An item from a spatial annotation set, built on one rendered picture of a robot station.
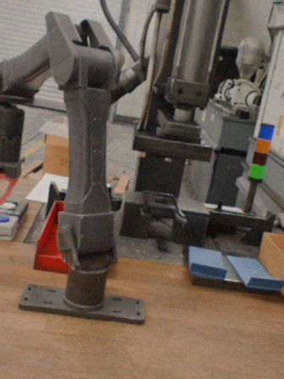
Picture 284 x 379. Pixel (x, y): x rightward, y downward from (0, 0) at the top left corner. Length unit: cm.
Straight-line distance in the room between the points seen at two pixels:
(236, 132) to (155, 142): 316
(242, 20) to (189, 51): 942
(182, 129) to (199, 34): 21
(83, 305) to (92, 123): 28
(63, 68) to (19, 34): 986
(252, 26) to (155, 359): 998
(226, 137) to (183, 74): 314
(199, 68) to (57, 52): 41
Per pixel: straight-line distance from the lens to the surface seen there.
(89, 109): 75
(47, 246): 102
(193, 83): 109
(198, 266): 95
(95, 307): 79
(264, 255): 114
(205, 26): 110
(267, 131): 132
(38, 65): 88
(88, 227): 75
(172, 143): 109
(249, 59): 555
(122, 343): 75
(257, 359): 80
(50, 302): 81
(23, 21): 1060
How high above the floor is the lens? 130
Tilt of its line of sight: 14 degrees down
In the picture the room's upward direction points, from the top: 10 degrees clockwise
